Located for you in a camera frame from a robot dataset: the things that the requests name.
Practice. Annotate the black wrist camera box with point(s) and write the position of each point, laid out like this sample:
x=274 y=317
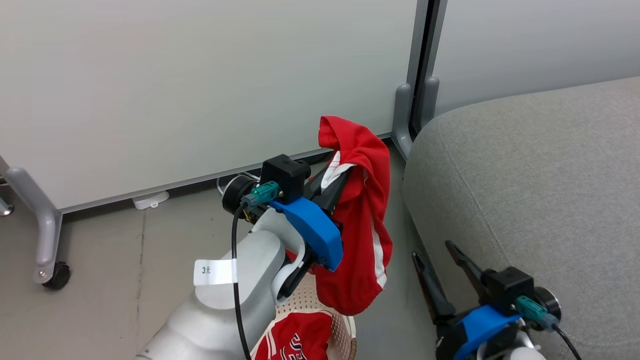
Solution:
x=285 y=175
x=507 y=290

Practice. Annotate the grey narrow partition foot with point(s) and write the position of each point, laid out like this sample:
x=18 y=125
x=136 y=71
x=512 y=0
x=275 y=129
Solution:
x=430 y=100

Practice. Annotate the teal left camera connector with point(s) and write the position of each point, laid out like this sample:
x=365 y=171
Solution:
x=262 y=194

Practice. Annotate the grey partition foot with caster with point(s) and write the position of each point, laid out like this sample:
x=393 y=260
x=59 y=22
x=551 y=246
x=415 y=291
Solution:
x=45 y=225

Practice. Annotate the wide white partition panel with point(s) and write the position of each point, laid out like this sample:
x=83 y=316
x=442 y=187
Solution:
x=200 y=75

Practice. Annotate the red white shirt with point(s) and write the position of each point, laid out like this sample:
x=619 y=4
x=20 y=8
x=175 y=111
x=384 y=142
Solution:
x=365 y=210

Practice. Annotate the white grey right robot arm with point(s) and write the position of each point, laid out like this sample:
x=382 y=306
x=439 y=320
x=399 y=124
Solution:
x=525 y=354

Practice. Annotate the teal right camera connector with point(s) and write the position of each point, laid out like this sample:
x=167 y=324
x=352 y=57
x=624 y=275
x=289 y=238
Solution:
x=532 y=309

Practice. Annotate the grey fabric sofa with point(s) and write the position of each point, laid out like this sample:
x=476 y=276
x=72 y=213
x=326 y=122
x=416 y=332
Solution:
x=540 y=200

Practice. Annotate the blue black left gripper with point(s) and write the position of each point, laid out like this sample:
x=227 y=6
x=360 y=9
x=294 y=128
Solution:
x=320 y=235

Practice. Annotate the cream perforated laundry basket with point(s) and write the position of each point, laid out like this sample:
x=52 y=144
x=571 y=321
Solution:
x=345 y=332

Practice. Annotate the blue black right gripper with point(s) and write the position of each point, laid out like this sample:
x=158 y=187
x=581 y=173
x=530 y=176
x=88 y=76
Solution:
x=485 y=325

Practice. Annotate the small white floor box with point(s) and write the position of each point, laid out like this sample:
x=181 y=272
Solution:
x=150 y=200

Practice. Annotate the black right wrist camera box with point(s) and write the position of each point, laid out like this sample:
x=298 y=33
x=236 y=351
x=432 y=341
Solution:
x=507 y=290

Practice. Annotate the teal camera connector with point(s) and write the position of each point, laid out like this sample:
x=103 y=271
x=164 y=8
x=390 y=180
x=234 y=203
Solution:
x=262 y=194
x=532 y=309

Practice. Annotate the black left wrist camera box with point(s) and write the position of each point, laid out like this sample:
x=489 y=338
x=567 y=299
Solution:
x=285 y=175

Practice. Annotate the grey wide partition foot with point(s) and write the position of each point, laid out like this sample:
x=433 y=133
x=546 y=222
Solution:
x=402 y=125

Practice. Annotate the red printed jersey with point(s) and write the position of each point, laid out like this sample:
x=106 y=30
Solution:
x=300 y=335

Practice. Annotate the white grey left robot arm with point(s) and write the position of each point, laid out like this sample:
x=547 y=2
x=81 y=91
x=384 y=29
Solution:
x=260 y=260

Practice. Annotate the grey metal table leg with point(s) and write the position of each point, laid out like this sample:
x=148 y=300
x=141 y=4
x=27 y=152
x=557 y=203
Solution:
x=5 y=207

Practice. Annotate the narrow white partition panel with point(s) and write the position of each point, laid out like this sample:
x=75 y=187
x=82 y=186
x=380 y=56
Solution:
x=525 y=40

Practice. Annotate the black caster wheel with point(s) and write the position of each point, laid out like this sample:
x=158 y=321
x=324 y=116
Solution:
x=57 y=276

